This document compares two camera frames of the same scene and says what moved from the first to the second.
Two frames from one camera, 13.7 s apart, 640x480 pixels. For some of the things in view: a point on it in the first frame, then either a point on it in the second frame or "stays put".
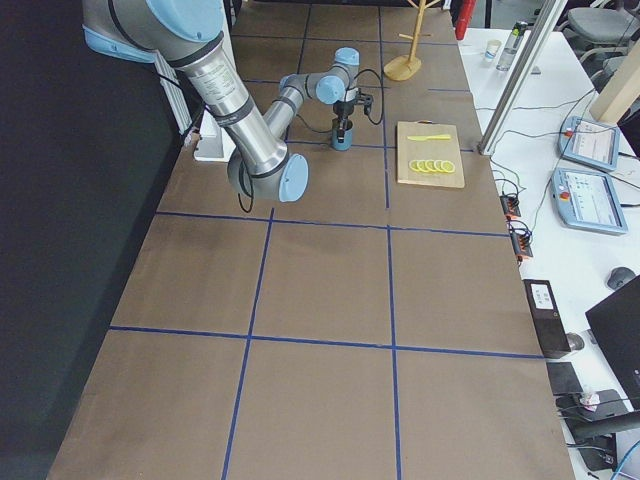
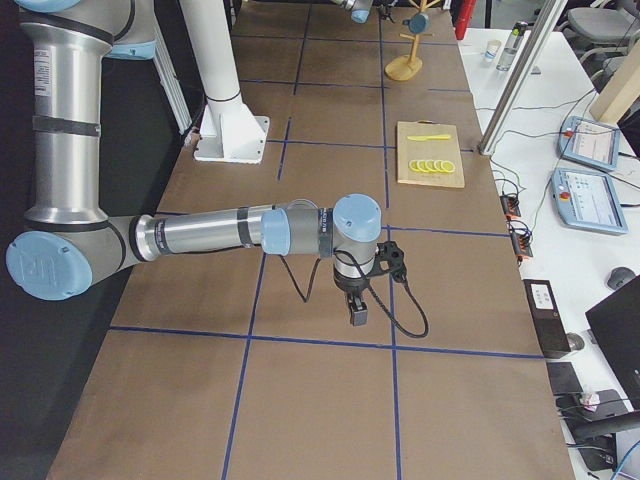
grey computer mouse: x=620 y=276 stays put
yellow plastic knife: x=436 y=137 stays put
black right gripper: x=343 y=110 → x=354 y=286
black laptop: x=616 y=322 stays put
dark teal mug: x=348 y=130 → x=418 y=22
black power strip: x=521 y=240 stays put
